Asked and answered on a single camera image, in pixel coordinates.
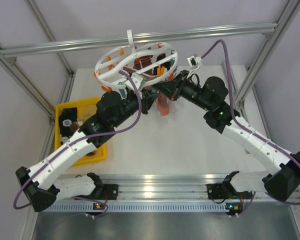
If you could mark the white round sock hanger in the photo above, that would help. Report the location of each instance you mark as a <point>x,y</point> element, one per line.
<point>106,70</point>

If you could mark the yellow plastic tray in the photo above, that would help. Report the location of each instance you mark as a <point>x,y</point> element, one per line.
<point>96,156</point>

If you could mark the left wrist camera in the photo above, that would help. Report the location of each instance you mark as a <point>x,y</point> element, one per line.
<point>137,82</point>

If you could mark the tan beige sock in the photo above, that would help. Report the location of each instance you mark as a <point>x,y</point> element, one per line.
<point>89,111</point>

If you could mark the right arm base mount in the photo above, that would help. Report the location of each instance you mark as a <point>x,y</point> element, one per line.
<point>215,191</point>

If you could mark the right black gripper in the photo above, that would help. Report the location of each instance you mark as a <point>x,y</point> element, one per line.
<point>169,87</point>

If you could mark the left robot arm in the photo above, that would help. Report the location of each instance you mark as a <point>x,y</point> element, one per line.
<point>41,183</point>

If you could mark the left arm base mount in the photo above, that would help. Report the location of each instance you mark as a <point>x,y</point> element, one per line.
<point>107,192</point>

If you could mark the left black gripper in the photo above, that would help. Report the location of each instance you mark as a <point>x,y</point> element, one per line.
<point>147,99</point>

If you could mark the aluminium top crossbar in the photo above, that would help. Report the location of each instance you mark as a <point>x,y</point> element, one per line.
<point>263,27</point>

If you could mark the black sock with patch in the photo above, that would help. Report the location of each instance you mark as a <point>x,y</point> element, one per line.
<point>67,117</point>

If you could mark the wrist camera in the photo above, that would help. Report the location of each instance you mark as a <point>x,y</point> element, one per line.
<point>137,82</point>
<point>195,61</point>

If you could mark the brown hanging sock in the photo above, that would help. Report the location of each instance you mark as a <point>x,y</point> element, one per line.
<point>141,63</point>

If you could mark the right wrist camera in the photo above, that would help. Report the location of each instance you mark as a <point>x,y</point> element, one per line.
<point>195,61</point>

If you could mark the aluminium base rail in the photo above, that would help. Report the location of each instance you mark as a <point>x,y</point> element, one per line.
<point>161,194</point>

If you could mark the pink coral hanging sock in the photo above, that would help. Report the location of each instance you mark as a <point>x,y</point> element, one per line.
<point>162,105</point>

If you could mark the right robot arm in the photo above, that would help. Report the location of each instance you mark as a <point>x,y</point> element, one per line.
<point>282,168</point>

